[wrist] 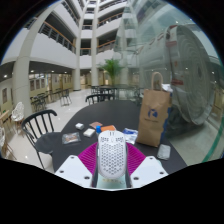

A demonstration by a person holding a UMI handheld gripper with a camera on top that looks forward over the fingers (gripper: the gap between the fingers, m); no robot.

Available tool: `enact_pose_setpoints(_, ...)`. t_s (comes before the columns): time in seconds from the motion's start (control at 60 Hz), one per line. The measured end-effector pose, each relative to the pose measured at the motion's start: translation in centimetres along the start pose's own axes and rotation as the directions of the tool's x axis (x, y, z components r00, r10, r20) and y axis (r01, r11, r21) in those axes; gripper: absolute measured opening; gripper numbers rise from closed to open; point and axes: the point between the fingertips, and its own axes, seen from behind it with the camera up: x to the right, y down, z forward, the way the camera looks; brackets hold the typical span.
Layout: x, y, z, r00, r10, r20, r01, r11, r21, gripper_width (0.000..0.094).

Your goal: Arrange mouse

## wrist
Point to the small white box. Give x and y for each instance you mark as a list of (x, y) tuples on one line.
[(79, 126), (89, 132)]

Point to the grey small pouch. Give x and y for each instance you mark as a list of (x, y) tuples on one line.
[(163, 152)]

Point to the blue-capped small bottle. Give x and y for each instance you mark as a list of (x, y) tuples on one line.
[(98, 129)]

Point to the black spindle-back chair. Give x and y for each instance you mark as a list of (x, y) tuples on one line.
[(46, 141)]

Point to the brown flat packet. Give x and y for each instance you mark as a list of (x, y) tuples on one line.
[(96, 124)]

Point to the orange flat card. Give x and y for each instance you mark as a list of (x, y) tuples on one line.
[(108, 128)]

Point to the clear plastic snack bag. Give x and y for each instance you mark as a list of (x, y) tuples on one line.
[(71, 138)]

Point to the blue-white plastic packet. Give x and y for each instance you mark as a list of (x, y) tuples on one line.
[(131, 134)]

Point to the wooden side table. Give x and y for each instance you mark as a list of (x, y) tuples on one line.
[(4, 118)]

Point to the group of black chairs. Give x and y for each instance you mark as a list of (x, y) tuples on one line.
[(100, 97)]

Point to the group of dark stools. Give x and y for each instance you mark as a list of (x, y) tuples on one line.
[(40, 101)]

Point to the brown paper bag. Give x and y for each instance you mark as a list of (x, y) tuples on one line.
[(153, 120)]

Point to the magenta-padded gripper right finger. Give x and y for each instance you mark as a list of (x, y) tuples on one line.
[(148, 168)]

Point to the large white round sculpture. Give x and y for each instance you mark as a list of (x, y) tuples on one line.
[(190, 76)]

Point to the white perforated computer mouse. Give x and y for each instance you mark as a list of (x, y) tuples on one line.
[(111, 153)]

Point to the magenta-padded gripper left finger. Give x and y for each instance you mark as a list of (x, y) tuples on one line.
[(73, 168)]

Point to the green potted plant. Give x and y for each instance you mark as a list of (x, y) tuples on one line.
[(112, 68)]

